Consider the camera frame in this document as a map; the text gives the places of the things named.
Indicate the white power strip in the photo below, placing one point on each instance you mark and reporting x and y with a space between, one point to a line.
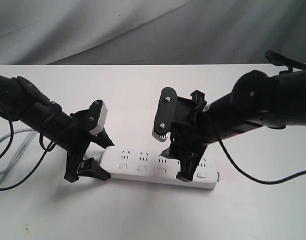
149 166

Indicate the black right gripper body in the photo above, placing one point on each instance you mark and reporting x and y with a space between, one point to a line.
186 128

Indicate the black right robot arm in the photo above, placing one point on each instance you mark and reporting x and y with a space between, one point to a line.
256 100

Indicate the grey backdrop cloth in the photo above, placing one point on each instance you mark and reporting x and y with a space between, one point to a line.
142 32

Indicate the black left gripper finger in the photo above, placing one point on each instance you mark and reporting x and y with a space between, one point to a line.
103 140
90 168

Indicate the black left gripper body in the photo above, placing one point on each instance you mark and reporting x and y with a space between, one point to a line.
75 139

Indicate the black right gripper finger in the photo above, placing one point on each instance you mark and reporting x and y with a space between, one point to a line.
174 151
189 157

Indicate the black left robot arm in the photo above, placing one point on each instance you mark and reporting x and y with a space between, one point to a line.
21 100

